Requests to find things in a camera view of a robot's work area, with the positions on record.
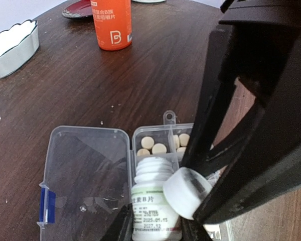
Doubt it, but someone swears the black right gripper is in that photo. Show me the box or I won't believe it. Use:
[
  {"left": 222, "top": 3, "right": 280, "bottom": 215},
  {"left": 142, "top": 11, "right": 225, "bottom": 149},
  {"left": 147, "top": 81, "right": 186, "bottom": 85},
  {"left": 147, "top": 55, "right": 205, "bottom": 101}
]
[{"left": 219, "top": 1, "right": 301, "bottom": 106}]

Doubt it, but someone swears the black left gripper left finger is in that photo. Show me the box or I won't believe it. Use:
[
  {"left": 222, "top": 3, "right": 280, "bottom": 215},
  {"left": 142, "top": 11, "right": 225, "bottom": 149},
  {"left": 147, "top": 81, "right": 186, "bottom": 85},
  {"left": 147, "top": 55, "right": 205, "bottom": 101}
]
[{"left": 101, "top": 204, "right": 133, "bottom": 241}]

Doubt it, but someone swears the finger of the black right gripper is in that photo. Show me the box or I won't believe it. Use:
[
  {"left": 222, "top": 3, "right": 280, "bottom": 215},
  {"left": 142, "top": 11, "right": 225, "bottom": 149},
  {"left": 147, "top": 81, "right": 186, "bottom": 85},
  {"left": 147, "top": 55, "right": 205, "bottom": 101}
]
[
  {"left": 182, "top": 25, "right": 236, "bottom": 168},
  {"left": 193, "top": 83, "right": 301, "bottom": 224}
]

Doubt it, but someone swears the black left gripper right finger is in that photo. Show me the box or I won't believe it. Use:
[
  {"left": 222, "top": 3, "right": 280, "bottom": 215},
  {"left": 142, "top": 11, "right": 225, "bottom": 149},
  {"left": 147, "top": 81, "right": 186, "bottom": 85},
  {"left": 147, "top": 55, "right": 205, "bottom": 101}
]
[{"left": 181, "top": 218, "right": 212, "bottom": 241}]

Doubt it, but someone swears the small white pill bottle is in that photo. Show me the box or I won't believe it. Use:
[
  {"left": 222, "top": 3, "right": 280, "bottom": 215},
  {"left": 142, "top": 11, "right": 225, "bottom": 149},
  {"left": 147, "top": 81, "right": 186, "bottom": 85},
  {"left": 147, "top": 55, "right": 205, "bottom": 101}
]
[{"left": 131, "top": 157, "right": 182, "bottom": 240}]

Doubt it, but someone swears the white bottle cap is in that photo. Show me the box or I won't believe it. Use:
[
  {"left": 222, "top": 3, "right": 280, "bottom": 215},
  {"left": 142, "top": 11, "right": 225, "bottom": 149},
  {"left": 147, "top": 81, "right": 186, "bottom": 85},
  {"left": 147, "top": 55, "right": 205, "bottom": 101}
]
[{"left": 163, "top": 167, "right": 212, "bottom": 220}]

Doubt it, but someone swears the clear plastic pill organizer box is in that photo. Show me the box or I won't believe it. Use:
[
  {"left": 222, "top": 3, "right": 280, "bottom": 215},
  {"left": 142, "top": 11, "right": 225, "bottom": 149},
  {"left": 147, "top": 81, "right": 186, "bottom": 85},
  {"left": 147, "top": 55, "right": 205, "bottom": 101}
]
[{"left": 37, "top": 110, "right": 234, "bottom": 241}]

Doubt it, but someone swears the orange cylindrical bottle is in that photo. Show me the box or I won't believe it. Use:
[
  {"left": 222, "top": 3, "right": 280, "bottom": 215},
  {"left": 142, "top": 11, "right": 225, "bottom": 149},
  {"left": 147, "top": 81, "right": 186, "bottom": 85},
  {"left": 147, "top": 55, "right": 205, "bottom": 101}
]
[{"left": 90, "top": 0, "right": 132, "bottom": 51}]

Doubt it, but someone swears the red floral plate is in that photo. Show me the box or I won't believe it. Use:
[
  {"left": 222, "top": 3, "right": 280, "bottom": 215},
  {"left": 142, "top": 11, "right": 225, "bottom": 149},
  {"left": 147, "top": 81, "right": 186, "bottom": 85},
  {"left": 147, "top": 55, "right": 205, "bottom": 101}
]
[{"left": 62, "top": 0, "right": 93, "bottom": 19}]

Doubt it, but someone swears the white scalloped bowl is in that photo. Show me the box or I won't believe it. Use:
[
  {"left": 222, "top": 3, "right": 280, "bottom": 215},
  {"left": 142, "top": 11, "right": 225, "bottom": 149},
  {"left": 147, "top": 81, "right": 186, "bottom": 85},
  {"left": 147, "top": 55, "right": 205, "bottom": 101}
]
[{"left": 0, "top": 20, "right": 39, "bottom": 79}]

